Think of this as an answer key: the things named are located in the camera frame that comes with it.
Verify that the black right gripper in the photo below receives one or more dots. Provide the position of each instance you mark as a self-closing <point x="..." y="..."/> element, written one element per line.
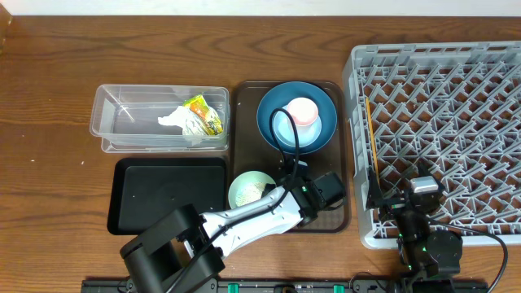
<point x="394" y="205"/>

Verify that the green bowl with rice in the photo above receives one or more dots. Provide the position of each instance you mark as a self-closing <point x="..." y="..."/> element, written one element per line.
<point x="248" y="187"/>

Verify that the yellow green snack wrapper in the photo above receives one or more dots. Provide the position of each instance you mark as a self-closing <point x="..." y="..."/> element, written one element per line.
<point x="211" y="122"/>

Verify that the white tissue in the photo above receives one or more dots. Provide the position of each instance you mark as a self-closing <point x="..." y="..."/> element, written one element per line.
<point x="190" y="123"/>

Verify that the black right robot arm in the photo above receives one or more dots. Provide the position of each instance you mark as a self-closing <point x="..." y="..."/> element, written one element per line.
<point x="432" y="257"/>

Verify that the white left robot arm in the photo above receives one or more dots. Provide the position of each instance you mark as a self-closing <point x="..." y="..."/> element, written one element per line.
<point x="183" y="250"/>

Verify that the grey plastic dishwasher rack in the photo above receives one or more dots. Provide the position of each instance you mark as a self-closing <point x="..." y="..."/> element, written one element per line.
<point x="455" y="105"/>

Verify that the light blue bowl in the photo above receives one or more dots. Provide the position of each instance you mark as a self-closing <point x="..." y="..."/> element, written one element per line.
<point x="285" y="134"/>

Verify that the brown serving tray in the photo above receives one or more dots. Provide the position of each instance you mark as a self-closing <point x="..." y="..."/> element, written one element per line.
<point x="250" y="151"/>

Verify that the pink cup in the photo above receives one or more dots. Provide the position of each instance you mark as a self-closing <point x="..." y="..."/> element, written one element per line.
<point x="304" y="111"/>

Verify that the dark blue plate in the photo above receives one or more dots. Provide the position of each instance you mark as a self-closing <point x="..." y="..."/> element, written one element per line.
<point x="281" y="95"/>

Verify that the wooden chopstick left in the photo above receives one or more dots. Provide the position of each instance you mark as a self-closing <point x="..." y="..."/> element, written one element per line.
<point x="372" y="141"/>

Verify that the black tray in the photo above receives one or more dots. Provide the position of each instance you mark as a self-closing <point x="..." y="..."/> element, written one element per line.
<point x="144" y="190"/>

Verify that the clear plastic bin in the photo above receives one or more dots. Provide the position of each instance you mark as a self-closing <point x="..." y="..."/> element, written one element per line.
<point x="125" y="118"/>

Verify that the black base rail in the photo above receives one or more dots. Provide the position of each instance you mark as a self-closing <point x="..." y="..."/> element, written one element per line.
<point x="263" y="286"/>

